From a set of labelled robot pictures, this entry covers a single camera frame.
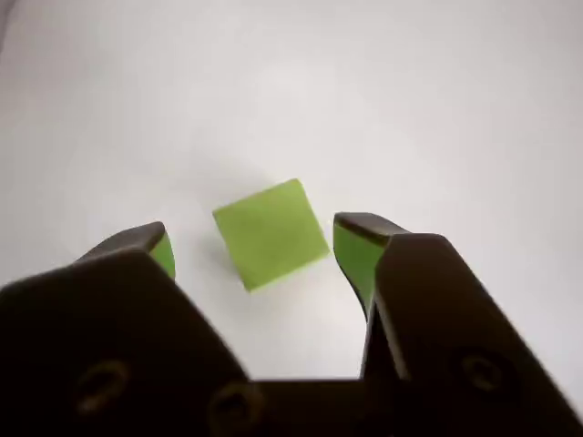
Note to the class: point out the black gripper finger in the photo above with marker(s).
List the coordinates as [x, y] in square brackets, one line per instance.
[455, 341]
[114, 328]

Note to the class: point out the green lego block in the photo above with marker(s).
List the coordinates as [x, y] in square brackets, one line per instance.
[271, 234]

